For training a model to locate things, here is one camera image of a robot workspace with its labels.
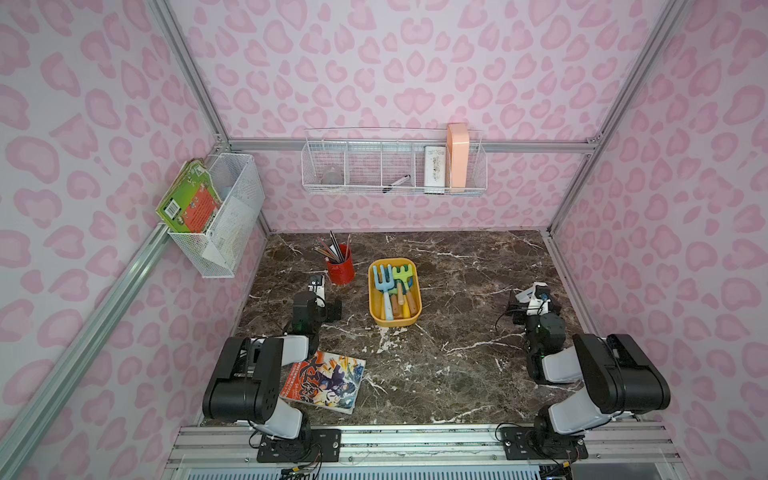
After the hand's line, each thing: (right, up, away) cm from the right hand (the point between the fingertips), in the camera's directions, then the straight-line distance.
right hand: (529, 289), depth 89 cm
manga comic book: (-58, -24, -7) cm, 64 cm away
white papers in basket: (-87, +17, -4) cm, 89 cm away
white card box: (-28, +36, +2) cm, 46 cm away
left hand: (-63, -1, +6) cm, 63 cm away
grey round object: (-60, +36, +9) cm, 71 cm away
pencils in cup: (-61, +12, +11) cm, 63 cm away
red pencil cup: (-58, +4, +15) cm, 60 cm away
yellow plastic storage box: (-46, -4, +11) cm, 48 cm away
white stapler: (-3, +1, -13) cm, 13 cm away
